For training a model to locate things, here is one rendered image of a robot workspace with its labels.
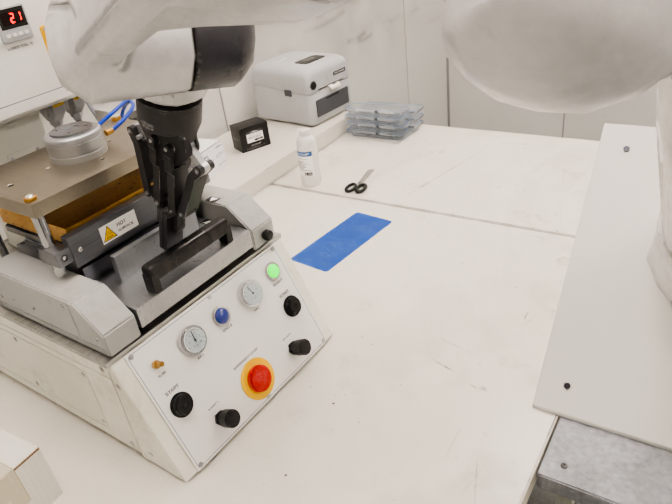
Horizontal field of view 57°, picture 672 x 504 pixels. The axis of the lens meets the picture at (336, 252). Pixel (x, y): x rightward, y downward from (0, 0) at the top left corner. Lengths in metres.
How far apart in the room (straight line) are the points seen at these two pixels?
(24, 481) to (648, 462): 0.77
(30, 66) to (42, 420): 0.54
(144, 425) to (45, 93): 0.54
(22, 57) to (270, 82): 0.96
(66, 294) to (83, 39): 0.39
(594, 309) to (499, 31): 0.68
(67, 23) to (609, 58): 0.42
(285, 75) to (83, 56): 1.32
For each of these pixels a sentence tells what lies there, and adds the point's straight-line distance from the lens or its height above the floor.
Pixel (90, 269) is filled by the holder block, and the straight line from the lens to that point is 0.90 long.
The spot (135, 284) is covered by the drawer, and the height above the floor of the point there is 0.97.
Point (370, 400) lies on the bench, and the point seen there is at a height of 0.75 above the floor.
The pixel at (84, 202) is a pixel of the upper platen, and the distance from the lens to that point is 0.93.
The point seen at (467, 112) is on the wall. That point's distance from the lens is 3.37.
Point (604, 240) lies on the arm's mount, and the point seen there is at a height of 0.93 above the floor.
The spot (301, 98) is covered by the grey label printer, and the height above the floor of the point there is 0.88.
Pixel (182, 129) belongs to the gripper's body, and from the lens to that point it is 0.74.
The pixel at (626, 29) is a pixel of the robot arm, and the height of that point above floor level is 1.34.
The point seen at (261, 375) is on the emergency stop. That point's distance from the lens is 0.92.
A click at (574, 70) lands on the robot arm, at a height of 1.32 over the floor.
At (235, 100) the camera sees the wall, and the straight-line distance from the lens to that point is 1.97.
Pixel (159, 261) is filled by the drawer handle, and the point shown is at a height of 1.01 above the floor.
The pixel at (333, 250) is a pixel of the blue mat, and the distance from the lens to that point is 1.27.
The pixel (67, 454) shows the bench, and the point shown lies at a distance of 1.00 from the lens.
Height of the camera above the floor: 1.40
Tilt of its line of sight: 31 degrees down
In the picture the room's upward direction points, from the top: 8 degrees counter-clockwise
